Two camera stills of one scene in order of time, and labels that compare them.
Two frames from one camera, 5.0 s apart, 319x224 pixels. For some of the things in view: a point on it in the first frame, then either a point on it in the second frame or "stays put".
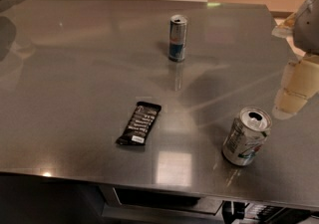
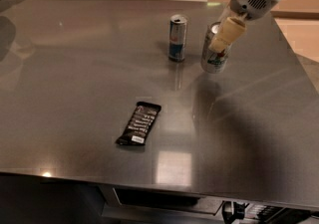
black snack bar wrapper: (143, 119) stays put
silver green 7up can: (246, 134) to (214, 62)
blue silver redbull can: (177, 38) stays put
